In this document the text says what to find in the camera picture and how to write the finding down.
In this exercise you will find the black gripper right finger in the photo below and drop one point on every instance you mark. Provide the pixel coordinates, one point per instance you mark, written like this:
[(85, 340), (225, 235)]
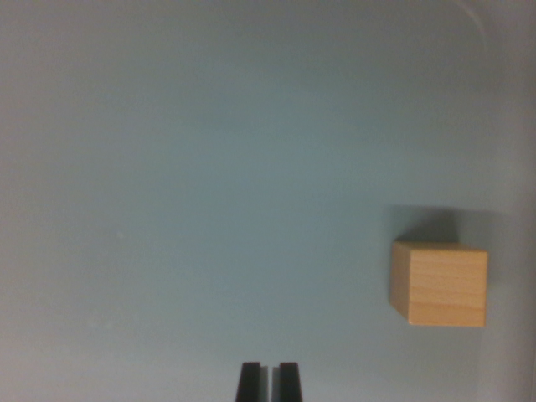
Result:
[(289, 383)]

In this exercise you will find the pale grey plastic tray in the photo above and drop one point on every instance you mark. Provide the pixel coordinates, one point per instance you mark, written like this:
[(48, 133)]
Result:
[(209, 167)]

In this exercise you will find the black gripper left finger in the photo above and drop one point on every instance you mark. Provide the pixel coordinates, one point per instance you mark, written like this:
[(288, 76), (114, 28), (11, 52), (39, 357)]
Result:
[(250, 383)]

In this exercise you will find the light wooden cube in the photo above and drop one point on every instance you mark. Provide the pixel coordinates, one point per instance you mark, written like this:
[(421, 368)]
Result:
[(444, 287)]

